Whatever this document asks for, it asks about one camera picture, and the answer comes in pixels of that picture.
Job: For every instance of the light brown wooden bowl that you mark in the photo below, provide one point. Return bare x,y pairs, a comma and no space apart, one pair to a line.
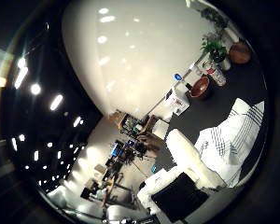
239,53

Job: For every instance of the dark grey table mat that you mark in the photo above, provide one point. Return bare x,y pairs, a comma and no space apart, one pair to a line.
214,109

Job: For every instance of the white printed carton box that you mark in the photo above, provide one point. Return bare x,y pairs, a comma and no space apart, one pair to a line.
177,101

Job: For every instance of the blue headed brush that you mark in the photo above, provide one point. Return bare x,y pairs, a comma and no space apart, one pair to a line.
178,76

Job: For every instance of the white cube box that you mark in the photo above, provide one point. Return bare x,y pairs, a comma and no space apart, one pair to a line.
161,129

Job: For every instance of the dark red wooden bowl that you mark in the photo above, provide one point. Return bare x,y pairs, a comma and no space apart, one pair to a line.
200,88

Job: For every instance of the white canister with red label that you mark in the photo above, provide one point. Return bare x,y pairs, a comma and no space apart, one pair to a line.
216,74

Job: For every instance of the large dark green potted plant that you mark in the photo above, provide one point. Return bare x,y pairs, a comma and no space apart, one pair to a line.
213,15

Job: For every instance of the wooden shelf with clutter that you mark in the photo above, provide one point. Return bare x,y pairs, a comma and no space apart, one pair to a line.
129,123

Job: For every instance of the blue lit monitor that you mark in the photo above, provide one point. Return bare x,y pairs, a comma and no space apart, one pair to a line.
116,148

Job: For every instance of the small bright green potted plant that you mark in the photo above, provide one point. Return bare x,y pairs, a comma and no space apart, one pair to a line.
214,49

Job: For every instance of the white cloth with dark stripes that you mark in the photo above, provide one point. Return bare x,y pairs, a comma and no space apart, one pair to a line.
227,140

